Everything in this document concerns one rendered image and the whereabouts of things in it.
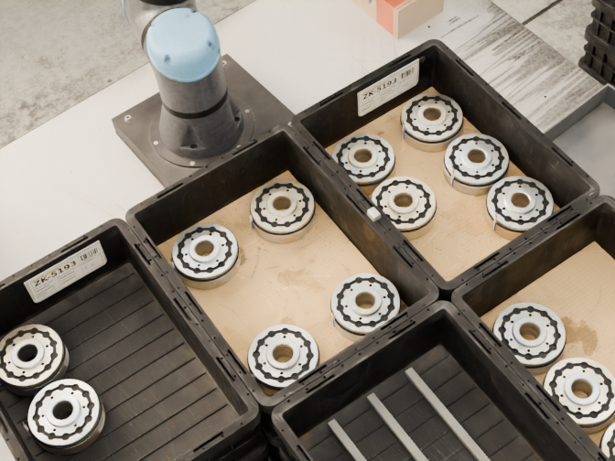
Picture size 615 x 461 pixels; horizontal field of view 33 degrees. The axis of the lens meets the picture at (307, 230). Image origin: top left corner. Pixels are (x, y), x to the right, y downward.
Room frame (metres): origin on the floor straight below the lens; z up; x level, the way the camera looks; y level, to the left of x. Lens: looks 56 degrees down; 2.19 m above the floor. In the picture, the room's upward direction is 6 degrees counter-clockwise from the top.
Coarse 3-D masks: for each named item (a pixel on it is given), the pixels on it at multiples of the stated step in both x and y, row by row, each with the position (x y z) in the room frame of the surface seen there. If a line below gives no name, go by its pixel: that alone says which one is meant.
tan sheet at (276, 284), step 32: (224, 224) 0.96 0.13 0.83; (320, 224) 0.94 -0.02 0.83; (256, 256) 0.89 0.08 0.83; (288, 256) 0.89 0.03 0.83; (320, 256) 0.88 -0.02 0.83; (352, 256) 0.87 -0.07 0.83; (192, 288) 0.85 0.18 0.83; (224, 288) 0.84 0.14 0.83; (256, 288) 0.84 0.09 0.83; (288, 288) 0.83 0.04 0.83; (320, 288) 0.82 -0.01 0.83; (224, 320) 0.79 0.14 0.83; (256, 320) 0.78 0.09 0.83; (288, 320) 0.77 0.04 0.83; (320, 320) 0.77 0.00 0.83; (320, 352) 0.71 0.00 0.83
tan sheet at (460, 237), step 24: (384, 120) 1.14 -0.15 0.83; (336, 144) 1.10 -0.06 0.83; (408, 168) 1.03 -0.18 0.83; (432, 168) 1.03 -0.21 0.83; (456, 192) 0.97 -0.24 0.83; (456, 216) 0.93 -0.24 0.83; (480, 216) 0.92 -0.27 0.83; (432, 240) 0.89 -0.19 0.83; (456, 240) 0.88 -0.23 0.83; (480, 240) 0.88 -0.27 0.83; (504, 240) 0.87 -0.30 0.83; (432, 264) 0.84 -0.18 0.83; (456, 264) 0.84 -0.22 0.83
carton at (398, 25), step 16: (352, 0) 1.56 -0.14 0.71; (384, 0) 1.48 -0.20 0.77; (400, 0) 1.48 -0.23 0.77; (416, 0) 1.47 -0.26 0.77; (432, 0) 1.50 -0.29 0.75; (384, 16) 1.48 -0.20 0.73; (400, 16) 1.45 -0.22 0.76; (416, 16) 1.47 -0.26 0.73; (432, 16) 1.50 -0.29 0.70; (400, 32) 1.45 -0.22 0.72
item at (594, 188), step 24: (384, 72) 1.16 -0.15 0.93; (336, 96) 1.12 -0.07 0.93; (528, 120) 1.02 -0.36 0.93; (312, 144) 1.02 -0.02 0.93; (552, 144) 0.97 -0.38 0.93; (336, 168) 0.97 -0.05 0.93; (576, 168) 0.92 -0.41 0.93; (360, 192) 0.92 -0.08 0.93; (384, 216) 0.87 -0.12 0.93; (552, 216) 0.84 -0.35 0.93; (528, 240) 0.80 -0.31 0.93; (480, 264) 0.78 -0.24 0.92
